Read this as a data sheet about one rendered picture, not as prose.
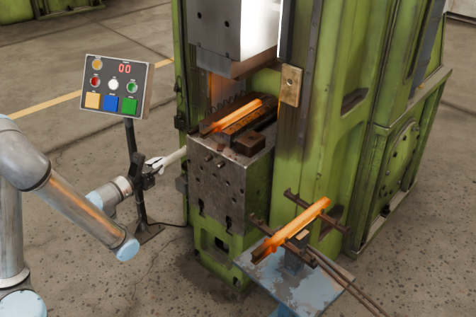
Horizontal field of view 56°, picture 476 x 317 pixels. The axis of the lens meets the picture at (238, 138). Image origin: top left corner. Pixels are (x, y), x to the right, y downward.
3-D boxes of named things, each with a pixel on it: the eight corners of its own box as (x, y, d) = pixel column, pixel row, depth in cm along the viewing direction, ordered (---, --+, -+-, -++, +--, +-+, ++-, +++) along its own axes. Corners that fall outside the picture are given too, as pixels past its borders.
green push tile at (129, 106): (134, 114, 219) (137, 99, 218) (120, 112, 221) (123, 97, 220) (136, 114, 221) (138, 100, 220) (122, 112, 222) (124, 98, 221)
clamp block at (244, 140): (250, 158, 202) (250, 147, 198) (235, 151, 206) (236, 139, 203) (265, 147, 210) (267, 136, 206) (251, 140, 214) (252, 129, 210)
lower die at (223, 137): (229, 148, 208) (229, 133, 203) (198, 132, 219) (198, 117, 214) (282, 113, 235) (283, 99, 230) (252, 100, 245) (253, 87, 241)
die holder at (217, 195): (243, 238, 222) (246, 167, 197) (188, 203, 242) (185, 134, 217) (304, 183, 258) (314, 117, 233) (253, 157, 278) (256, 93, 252)
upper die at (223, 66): (230, 80, 188) (231, 59, 183) (196, 66, 199) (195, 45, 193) (287, 50, 215) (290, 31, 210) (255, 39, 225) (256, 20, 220)
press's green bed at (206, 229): (240, 296, 249) (243, 238, 223) (193, 261, 269) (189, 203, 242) (296, 240, 284) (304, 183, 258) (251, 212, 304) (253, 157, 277)
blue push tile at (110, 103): (116, 112, 221) (118, 97, 220) (102, 109, 223) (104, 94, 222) (117, 112, 223) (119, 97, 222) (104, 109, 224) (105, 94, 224)
